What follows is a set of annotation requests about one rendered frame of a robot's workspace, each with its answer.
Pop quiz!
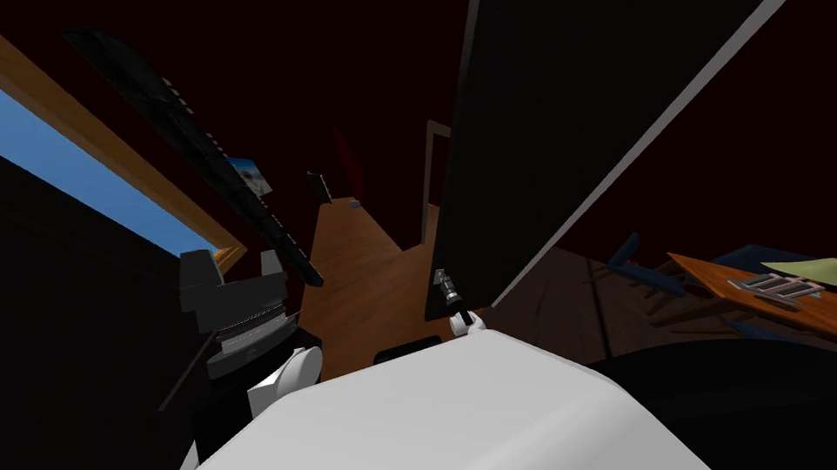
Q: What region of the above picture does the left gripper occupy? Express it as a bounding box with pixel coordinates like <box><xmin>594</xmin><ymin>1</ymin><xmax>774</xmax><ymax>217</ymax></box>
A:
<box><xmin>177</xmin><ymin>245</ymin><xmax>291</xmax><ymax>336</ymax></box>

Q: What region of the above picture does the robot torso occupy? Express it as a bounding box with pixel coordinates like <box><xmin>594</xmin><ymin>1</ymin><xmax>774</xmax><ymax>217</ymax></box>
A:
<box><xmin>160</xmin><ymin>319</ymin><xmax>718</xmax><ymax>470</ymax></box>

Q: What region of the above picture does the long black slatted panel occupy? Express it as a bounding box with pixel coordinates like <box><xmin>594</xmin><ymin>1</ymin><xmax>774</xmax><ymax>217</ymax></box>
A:
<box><xmin>61</xmin><ymin>18</ymin><xmax>326</xmax><ymax>298</ymax></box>

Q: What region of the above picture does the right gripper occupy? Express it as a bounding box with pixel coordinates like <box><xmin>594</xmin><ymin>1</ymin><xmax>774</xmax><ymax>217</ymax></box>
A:
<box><xmin>432</xmin><ymin>266</ymin><xmax>459</xmax><ymax>300</ymax></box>

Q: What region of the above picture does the black door leaf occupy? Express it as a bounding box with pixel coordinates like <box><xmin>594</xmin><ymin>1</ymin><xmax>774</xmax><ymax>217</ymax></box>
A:
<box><xmin>413</xmin><ymin>0</ymin><xmax>827</xmax><ymax>324</ymax></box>

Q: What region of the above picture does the brown wooden table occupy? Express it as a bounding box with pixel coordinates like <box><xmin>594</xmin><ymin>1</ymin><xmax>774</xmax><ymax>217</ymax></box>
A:
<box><xmin>666</xmin><ymin>240</ymin><xmax>837</xmax><ymax>361</ymax></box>

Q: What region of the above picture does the picture on wall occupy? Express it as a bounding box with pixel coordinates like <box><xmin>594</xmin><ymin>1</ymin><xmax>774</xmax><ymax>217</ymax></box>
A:
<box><xmin>226</xmin><ymin>154</ymin><xmax>275</xmax><ymax>199</ymax></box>

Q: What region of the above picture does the dark blue chair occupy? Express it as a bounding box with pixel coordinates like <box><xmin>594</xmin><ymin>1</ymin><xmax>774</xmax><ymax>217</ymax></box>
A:
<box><xmin>602</xmin><ymin>230</ymin><xmax>691</xmax><ymax>304</ymax></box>

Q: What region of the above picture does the window with wooden frame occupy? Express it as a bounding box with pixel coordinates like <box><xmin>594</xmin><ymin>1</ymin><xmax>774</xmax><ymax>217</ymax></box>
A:
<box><xmin>0</xmin><ymin>0</ymin><xmax>248</xmax><ymax>282</ymax></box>

